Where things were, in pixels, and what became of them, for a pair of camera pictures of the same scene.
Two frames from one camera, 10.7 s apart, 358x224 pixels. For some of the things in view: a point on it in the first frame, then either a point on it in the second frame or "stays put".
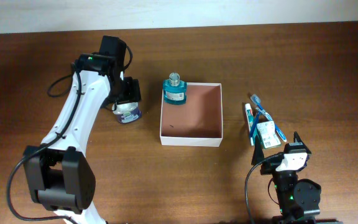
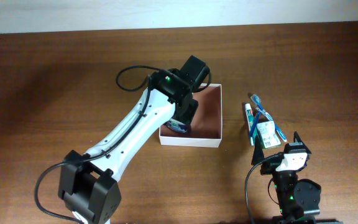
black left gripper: [133, 91] → [189, 114]
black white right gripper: [270, 165] stays put
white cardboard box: [198, 122] stays put
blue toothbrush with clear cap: [256, 100] stays put
